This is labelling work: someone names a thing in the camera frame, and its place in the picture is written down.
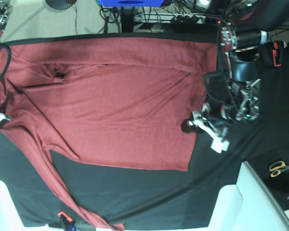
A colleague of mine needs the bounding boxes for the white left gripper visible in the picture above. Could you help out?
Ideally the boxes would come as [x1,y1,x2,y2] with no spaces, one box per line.
[181,103,231,142]

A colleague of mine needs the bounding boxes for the red long-sleeve T-shirt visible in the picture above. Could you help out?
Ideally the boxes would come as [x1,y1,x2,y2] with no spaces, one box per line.
[0,38,216,231]

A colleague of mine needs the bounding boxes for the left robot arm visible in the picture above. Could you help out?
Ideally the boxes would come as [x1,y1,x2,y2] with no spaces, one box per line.
[181,0,289,141]

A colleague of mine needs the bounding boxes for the white foam block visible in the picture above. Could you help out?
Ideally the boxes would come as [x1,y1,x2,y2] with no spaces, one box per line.
[208,161,289,231]

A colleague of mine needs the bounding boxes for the white power strip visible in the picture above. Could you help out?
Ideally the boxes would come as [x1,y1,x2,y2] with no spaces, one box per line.
[134,12,221,25]

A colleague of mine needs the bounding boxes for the orange and black clamp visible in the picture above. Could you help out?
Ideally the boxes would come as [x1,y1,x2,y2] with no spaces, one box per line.
[272,40,284,67]

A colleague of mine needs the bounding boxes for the black round stand base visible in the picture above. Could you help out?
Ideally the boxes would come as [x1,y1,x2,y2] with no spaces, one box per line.
[46,0,77,10]

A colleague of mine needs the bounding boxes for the blue plastic box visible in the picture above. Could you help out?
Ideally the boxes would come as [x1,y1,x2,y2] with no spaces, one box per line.
[97,0,164,7]

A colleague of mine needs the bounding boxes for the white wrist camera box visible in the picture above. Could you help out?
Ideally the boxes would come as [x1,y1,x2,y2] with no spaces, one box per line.
[210,139,230,154]

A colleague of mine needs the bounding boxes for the yellow-handled scissors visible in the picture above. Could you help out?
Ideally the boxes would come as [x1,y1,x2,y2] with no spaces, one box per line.
[269,161,289,178]

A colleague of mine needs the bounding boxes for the black table leg post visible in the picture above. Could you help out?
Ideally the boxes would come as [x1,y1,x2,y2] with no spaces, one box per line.
[120,7,137,33]

